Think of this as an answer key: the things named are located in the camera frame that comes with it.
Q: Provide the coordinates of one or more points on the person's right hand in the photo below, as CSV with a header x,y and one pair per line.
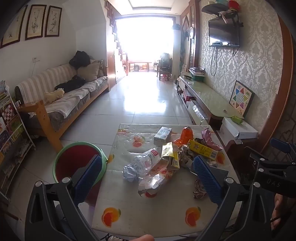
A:
x,y
279,208

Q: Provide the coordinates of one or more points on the pink foil wrapper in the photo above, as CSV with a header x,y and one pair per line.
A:
x,y
209,139

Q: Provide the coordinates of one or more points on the white cardboard box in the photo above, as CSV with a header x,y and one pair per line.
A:
x,y
240,131

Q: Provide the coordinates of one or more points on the brown wooden door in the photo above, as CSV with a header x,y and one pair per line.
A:
x,y
111,69

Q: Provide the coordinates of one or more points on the cream plush toy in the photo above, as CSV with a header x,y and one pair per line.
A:
x,y
54,95

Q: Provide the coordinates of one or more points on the wall mounted television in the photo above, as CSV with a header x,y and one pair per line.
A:
x,y
223,32

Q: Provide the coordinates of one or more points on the black bag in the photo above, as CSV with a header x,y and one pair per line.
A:
x,y
79,59

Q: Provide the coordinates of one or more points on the children's book rack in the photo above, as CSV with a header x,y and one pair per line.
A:
x,y
10,120

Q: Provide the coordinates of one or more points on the person's shoe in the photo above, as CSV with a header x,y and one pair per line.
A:
x,y
112,238

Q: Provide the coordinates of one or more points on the dark brown wrapper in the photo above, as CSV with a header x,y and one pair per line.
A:
x,y
200,141

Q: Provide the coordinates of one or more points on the orange plastic bag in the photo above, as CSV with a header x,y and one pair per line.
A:
x,y
185,136

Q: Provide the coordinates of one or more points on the low wooden bench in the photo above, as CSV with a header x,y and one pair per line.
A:
x,y
140,66

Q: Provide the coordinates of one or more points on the green bucket with red inside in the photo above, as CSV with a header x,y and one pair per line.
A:
x,y
69,160

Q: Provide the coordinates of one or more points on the clear plastic wrapper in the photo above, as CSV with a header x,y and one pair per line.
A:
x,y
155,178

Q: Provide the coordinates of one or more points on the star pattern checkers board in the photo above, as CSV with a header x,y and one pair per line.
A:
x,y
240,98

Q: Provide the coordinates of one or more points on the wooden frame striped sofa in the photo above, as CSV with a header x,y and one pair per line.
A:
x,y
34,88

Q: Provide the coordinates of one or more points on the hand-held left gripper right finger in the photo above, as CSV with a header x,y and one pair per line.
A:
x,y
207,178

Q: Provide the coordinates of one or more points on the long television cabinet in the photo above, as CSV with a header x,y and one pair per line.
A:
x,y
210,97

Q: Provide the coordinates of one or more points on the red container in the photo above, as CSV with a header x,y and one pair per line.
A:
x,y
234,4

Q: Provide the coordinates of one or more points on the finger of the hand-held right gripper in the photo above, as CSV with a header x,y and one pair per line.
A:
x,y
281,148
266,161

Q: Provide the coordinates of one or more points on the light sofa seat cover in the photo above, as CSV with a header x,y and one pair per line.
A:
x,y
76,97

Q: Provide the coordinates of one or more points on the yellow drink carton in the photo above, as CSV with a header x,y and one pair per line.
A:
x,y
170,155

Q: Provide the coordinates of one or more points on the fruit print tablecloth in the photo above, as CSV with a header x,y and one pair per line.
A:
x,y
129,208

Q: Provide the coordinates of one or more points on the beige pillow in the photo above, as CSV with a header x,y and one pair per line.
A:
x,y
89,70

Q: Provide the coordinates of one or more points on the green box with papers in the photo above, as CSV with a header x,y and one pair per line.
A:
x,y
197,74

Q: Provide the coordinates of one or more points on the silver foil wrapper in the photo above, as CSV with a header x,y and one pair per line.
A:
x,y
200,191

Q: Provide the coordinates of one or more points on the dark wooden cabinet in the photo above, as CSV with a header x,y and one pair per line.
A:
x,y
238,153

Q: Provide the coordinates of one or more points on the red box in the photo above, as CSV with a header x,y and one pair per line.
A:
x,y
187,95

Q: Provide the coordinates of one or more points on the wooden staircase railing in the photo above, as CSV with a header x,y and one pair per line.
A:
x,y
115,34

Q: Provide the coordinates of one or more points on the small green packet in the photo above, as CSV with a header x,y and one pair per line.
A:
x,y
236,119

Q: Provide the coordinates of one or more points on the framed botanical picture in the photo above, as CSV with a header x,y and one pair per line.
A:
x,y
35,22
53,20
13,26

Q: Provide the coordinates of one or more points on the black clothing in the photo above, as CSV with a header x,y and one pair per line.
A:
x,y
71,83

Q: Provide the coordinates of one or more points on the round wall clock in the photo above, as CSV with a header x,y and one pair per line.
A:
x,y
192,33

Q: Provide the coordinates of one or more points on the patterned pillow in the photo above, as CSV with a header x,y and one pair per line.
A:
x,y
101,68

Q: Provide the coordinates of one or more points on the white wall socket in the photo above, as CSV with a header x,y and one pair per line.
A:
x,y
35,59

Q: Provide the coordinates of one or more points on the white milk carton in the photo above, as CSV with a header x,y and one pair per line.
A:
x,y
163,135

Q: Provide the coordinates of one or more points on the long yellow box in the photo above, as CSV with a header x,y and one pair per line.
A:
x,y
201,149

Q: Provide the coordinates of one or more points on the clear plastic bottle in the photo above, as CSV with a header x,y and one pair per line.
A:
x,y
145,161

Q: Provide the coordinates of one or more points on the chair with dark bag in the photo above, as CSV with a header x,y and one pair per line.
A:
x,y
165,66

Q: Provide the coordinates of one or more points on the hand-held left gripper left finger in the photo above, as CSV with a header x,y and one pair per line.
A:
x,y
89,176

